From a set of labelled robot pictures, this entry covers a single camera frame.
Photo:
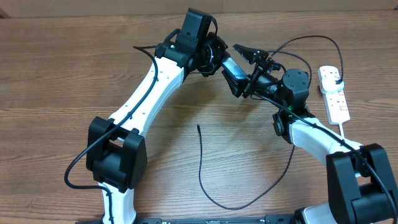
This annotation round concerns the white power strip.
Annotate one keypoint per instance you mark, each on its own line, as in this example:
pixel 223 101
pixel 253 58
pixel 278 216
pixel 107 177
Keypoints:
pixel 335 103

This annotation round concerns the white charger plug adapter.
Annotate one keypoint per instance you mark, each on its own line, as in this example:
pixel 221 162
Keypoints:
pixel 329 85

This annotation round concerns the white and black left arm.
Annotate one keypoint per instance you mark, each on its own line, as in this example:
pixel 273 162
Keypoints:
pixel 117 155

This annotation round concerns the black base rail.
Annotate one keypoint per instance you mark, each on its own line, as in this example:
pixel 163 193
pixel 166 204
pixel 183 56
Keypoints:
pixel 268 219

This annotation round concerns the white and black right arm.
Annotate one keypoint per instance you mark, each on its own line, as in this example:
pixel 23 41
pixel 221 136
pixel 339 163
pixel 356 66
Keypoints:
pixel 361 184

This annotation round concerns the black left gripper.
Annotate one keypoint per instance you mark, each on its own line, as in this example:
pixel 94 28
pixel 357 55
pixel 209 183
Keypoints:
pixel 219 46

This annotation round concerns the blue Galaxy smartphone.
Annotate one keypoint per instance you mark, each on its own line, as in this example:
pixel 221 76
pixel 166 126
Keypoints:
pixel 232 70

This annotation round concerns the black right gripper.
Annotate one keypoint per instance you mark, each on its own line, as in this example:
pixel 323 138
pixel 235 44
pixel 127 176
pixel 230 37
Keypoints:
pixel 237 89

